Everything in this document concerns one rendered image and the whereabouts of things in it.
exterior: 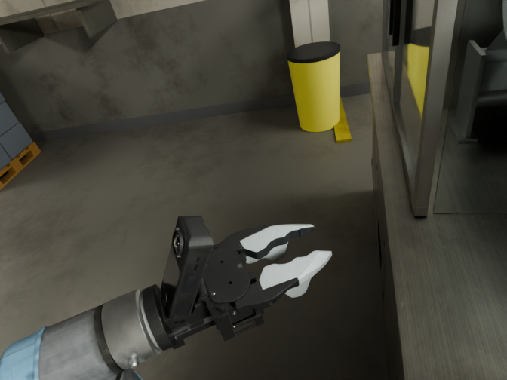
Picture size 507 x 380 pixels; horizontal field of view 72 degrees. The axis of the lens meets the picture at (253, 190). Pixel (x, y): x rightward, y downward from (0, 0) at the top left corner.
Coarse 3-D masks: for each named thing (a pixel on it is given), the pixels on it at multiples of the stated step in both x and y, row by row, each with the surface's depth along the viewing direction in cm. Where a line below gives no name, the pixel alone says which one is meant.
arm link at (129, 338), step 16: (112, 304) 37; (128, 304) 37; (112, 320) 36; (128, 320) 35; (144, 320) 36; (112, 336) 35; (128, 336) 35; (144, 336) 35; (112, 352) 35; (128, 352) 35; (144, 352) 36; (160, 352) 38
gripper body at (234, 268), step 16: (224, 256) 40; (240, 256) 40; (208, 272) 39; (224, 272) 38; (240, 272) 38; (208, 288) 37; (224, 288) 37; (240, 288) 37; (144, 304) 37; (160, 304) 39; (208, 304) 36; (224, 304) 36; (160, 320) 36; (176, 320) 38; (192, 320) 40; (208, 320) 40; (224, 320) 38; (240, 320) 41; (256, 320) 41; (160, 336) 36; (176, 336) 40; (224, 336) 40
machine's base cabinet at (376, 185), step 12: (372, 156) 214; (372, 168) 217; (384, 228) 130; (384, 240) 129; (384, 252) 133; (384, 264) 134; (384, 276) 136; (384, 288) 137; (384, 300) 138; (384, 312) 140; (384, 324) 141; (396, 336) 95; (396, 348) 96; (396, 360) 97; (396, 372) 98
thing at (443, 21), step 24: (384, 0) 157; (456, 0) 56; (384, 24) 163; (432, 24) 61; (384, 48) 170; (432, 48) 61; (432, 72) 64; (432, 96) 66; (432, 120) 69; (432, 144) 73; (408, 168) 96; (432, 168) 76
